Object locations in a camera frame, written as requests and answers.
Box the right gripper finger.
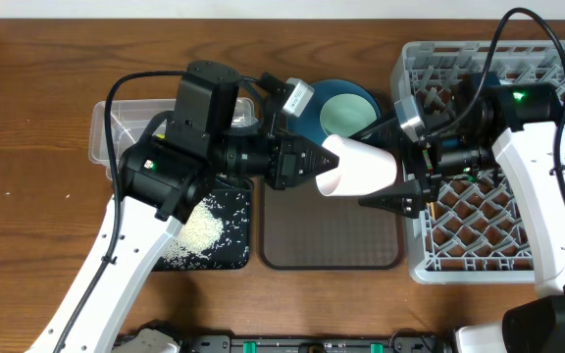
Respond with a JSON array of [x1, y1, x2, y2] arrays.
[[349, 115, 402, 142], [358, 179, 423, 219]]

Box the pink cup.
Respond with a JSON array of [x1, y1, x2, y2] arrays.
[[316, 134, 398, 197]]

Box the white rice pile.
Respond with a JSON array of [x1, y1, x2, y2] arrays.
[[164, 198, 224, 261]]

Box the wooden chopstick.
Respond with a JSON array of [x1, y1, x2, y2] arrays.
[[430, 203, 436, 220]]

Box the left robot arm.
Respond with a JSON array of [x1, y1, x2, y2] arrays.
[[31, 61, 338, 352]]

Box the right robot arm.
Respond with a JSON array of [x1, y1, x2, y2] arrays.
[[359, 83, 565, 352]]

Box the grey dishwasher rack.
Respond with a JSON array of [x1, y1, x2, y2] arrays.
[[390, 40, 565, 284]]

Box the dark blue plate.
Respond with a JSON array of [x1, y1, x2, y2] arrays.
[[287, 79, 381, 145]]

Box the mint green bowl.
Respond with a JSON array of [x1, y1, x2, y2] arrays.
[[320, 93, 377, 137]]

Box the brown serving tray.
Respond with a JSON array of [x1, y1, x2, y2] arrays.
[[258, 178, 403, 271]]

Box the black plastic tray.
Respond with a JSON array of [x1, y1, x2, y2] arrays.
[[154, 179, 252, 272]]

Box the clear plastic bin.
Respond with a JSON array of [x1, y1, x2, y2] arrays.
[[88, 97, 258, 180]]

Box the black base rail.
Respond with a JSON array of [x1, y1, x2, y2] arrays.
[[113, 334, 455, 353]]

